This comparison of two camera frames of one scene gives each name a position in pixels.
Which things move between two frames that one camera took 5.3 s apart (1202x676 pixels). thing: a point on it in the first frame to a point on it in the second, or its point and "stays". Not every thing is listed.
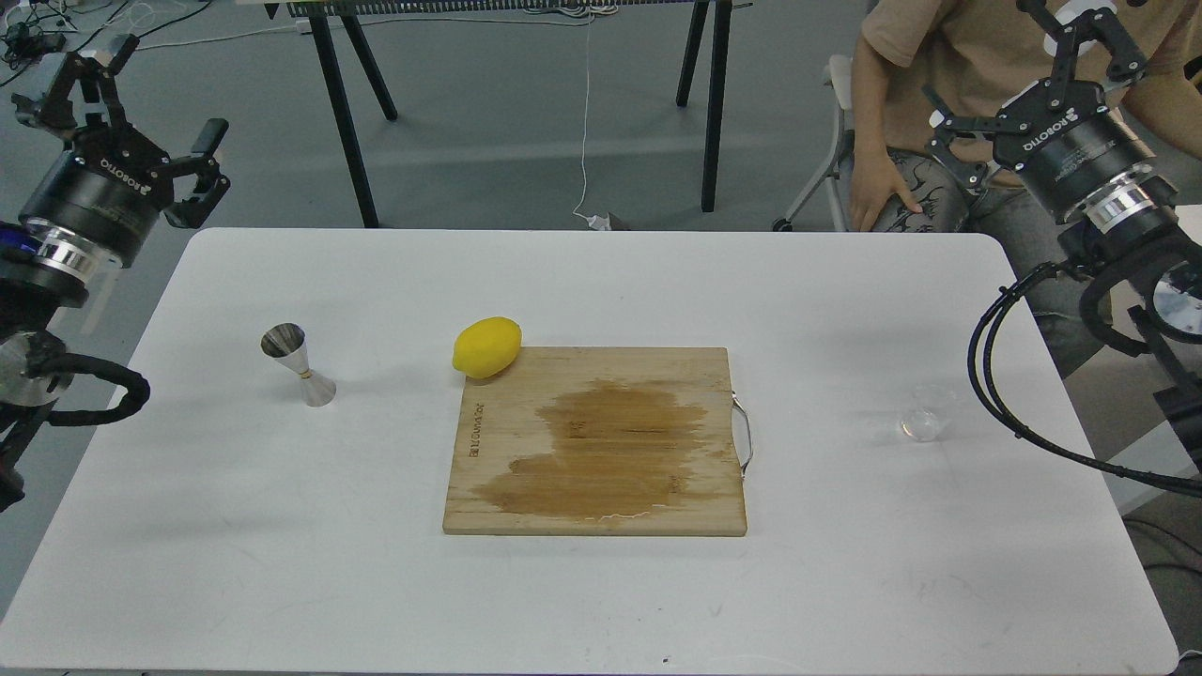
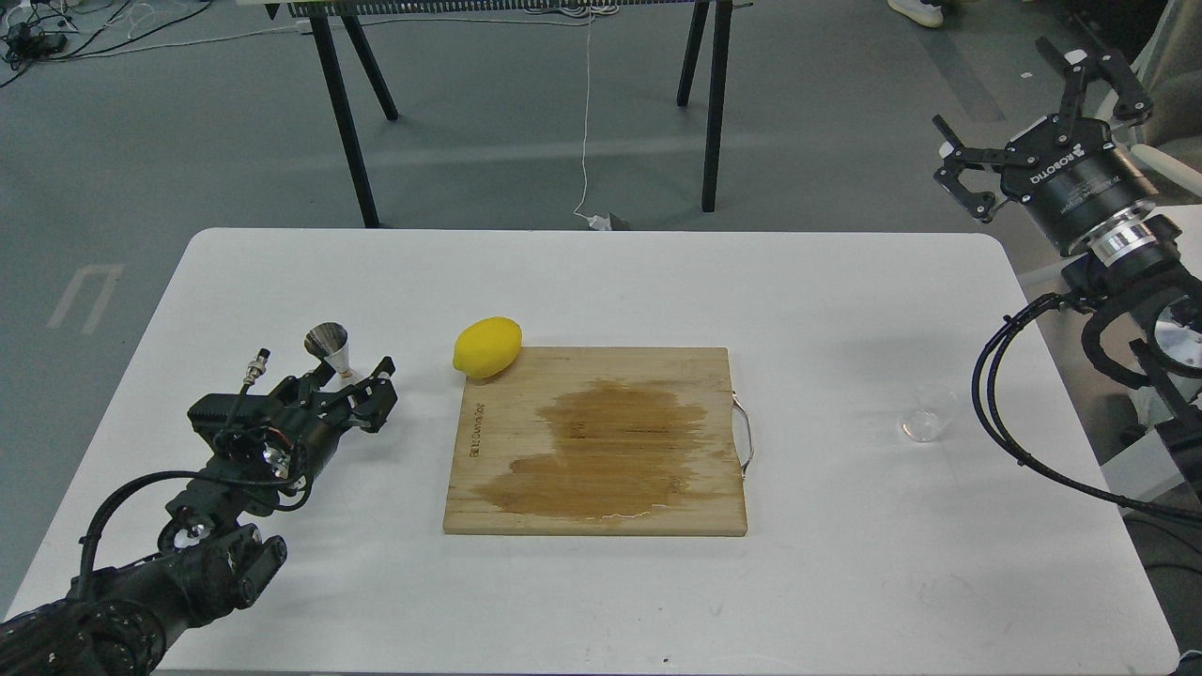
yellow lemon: [485, 347] stays
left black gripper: [106, 192] to [286, 435]
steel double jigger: [286, 342] to [330, 340]
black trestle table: [347, 10] stays
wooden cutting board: [599, 440] stays
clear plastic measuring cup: [921, 422] stays
